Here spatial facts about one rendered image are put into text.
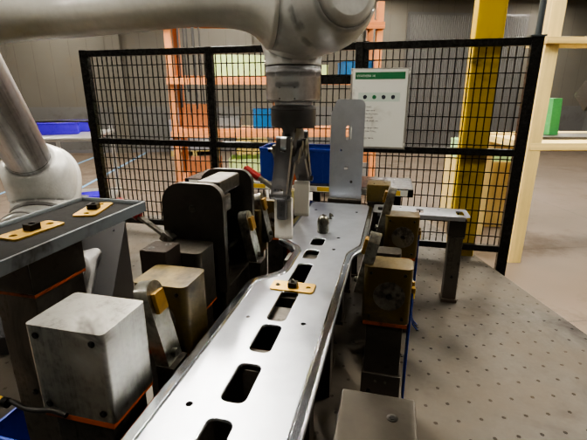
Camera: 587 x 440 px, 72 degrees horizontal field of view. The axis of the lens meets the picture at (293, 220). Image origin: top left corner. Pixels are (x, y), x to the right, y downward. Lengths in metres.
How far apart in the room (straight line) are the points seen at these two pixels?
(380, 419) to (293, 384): 0.13
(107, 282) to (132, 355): 0.74
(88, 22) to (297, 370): 0.53
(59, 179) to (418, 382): 1.01
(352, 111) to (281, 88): 0.78
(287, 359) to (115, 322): 0.23
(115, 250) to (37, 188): 0.29
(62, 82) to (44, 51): 0.74
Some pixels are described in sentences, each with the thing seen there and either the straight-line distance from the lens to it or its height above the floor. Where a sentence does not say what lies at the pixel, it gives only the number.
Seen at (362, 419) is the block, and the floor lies 1.03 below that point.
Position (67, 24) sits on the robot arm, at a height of 1.44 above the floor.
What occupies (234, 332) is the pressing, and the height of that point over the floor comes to 1.00.
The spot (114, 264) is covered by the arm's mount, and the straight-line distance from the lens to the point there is 1.28.
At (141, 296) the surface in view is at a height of 1.10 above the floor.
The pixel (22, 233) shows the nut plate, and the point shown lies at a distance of 0.69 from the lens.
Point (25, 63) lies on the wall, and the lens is 11.74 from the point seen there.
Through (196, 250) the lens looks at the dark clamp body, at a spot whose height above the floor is 1.08.
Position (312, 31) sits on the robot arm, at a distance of 0.49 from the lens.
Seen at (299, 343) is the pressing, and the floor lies 1.00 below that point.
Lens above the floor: 1.35
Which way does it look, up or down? 17 degrees down
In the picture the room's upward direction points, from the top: straight up
